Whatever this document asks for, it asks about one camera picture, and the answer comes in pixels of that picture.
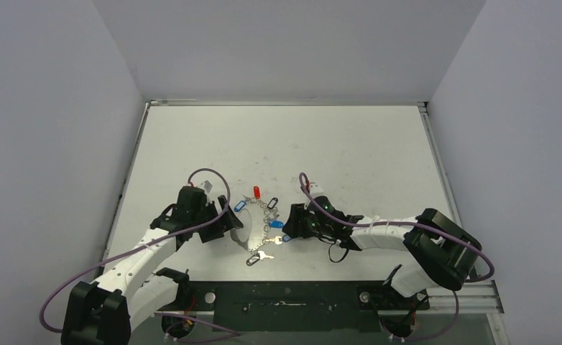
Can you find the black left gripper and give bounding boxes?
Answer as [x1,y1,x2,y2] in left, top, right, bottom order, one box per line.
[191,196,242,242]

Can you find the red key tag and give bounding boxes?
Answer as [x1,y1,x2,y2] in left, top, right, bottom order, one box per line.
[253,185,261,199]

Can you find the silver metal key plate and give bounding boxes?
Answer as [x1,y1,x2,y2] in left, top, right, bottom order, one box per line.
[230,196,280,254]

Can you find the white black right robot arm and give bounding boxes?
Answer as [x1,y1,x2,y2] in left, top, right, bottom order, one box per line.
[282,195,482,308]

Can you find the small silver key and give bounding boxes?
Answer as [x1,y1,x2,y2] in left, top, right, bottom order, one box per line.
[257,251,275,260]

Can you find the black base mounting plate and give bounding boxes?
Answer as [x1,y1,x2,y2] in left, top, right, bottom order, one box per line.
[162,281,430,332]

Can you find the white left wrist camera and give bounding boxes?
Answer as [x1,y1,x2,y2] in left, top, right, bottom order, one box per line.
[198,180,213,194]

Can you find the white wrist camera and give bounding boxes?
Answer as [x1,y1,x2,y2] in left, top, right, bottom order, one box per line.
[308,182,325,198]
[198,180,213,194]

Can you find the blue white key tag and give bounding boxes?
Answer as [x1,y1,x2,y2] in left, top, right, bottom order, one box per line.
[234,200,247,213]

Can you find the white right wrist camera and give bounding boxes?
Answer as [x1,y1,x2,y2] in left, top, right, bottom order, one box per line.
[308,182,325,198]

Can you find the black key tag white label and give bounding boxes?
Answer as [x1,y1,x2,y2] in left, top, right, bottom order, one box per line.
[267,197,279,210]

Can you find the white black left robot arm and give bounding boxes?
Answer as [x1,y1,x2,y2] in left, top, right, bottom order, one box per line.
[61,183,244,344]

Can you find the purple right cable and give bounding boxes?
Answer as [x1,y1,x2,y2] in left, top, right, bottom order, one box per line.
[298,172,496,343]

